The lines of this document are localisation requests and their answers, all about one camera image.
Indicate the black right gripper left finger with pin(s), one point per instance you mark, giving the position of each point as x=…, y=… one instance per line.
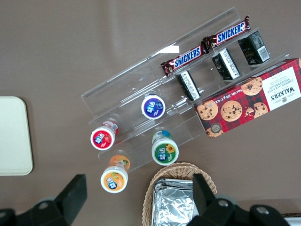
x=70, y=197

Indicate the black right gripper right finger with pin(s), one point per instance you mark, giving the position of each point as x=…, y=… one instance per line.
x=207, y=202

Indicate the light wicker basket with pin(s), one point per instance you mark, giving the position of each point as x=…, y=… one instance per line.
x=178, y=169

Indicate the cream rectangular tray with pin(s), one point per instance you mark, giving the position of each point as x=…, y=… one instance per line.
x=11, y=136

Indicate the white snack tray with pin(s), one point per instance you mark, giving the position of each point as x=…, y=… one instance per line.
x=296, y=222

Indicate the silver foil packet stack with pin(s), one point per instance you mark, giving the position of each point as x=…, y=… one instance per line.
x=171, y=207

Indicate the orange lid gum bottle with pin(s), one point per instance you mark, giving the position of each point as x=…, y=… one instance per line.
x=114, y=179

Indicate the green lid gum bottle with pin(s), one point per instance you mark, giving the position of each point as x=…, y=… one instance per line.
x=165, y=151

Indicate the red lid gum bottle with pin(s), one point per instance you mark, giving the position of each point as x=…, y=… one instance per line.
x=102, y=138

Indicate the blue lid gum bottle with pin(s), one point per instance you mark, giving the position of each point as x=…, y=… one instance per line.
x=153, y=107

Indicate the clear acrylic tiered gum shelf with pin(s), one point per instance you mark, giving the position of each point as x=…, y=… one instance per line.
x=117, y=94

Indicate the small black carton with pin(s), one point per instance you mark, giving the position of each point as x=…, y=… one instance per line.
x=188, y=86
x=254, y=48
x=225, y=64

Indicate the red Walkers cookie box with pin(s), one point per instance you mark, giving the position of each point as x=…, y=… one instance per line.
x=282, y=90

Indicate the Snickers chocolate bar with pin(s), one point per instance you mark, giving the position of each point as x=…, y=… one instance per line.
x=187, y=56
x=230, y=33

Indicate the clear acrylic tiered snack shelf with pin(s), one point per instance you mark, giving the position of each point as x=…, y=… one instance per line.
x=178, y=44

